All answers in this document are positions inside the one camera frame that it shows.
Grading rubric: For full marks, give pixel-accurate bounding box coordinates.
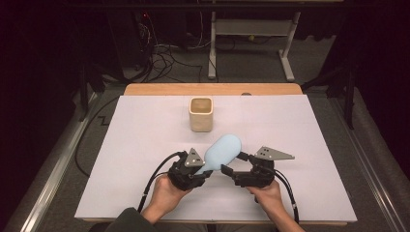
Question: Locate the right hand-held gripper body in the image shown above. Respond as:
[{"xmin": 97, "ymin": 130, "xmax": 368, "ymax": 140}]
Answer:
[{"xmin": 232, "ymin": 146, "xmax": 296, "ymax": 189}]

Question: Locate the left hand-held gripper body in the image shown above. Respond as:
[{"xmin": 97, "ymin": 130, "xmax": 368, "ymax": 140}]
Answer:
[{"xmin": 167, "ymin": 147, "xmax": 214, "ymax": 191}]

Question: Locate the light blue hairbrush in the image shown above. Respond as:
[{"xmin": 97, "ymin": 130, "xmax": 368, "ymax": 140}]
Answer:
[{"xmin": 194, "ymin": 133, "xmax": 243, "ymax": 176}]

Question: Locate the cream square cup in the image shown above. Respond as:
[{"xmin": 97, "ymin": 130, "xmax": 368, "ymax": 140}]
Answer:
[{"xmin": 188, "ymin": 97, "xmax": 215, "ymax": 133}]

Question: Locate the person's right hand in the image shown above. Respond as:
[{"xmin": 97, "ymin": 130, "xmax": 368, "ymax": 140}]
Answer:
[{"xmin": 246, "ymin": 180, "xmax": 286, "ymax": 215}]

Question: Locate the person's left hand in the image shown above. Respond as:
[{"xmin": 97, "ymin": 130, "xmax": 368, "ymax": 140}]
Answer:
[{"xmin": 149, "ymin": 174, "xmax": 192, "ymax": 218}]

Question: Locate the white table cover board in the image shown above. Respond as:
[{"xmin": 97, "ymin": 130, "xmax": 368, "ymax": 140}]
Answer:
[{"xmin": 74, "ymin": 95, "xmax": 358, "ymax": 223}]

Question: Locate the black metal stand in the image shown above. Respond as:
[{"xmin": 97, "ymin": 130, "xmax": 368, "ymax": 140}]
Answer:
[
  {"xmin": 76, "ymin": 61, "xmax": 107, "ymax": 122},
  {"xmin": 301, "ymin": 64, "xmax": 357, "ymax": 130}
]

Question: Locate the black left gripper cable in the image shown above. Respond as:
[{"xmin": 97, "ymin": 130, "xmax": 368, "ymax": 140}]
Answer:
[{"xmin": 137, "ymin": 151, "xmax": 183, "ymax": 215}]

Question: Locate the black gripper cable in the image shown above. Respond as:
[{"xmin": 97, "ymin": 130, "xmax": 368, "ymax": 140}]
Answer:
[
  {"xmin": 274, "ymin": 168, "xmax": 300, "ymax": 225},
  {"xmin": 137, "ymin": 151, "xmax": 183, "ymax": 215}
]

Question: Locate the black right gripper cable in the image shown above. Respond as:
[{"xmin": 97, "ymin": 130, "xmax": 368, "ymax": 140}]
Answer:
[{"xmin": 274, "ymin": 168, "xmax": 300, "ymax": 225}]

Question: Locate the black floor cable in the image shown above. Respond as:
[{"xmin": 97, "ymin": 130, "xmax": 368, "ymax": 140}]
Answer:
[{"xmin": 74, "ymin": 96, "xmax": 121, "ymax": 178}]

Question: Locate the aluminium floor rail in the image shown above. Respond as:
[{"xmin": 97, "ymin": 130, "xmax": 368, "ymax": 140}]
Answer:
[
  {"xmin": 328, "ymin": 96, "xmax": 410, "ymax": 232},
  {"xmin": 18, "ymin": 93, "xmax": 101, "ymax": 232}
]

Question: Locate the tangle of floor cables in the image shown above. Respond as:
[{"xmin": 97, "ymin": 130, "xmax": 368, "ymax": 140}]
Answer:
[{"xmin": 138, "ymin": 13, "xmax": 214, "ymax": 83}]

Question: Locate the white metal desk frame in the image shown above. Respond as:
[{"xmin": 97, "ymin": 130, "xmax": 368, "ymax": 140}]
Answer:
[{"xmin": 207, "ymin": 11, "xmax": 303, "ymax": 82}]

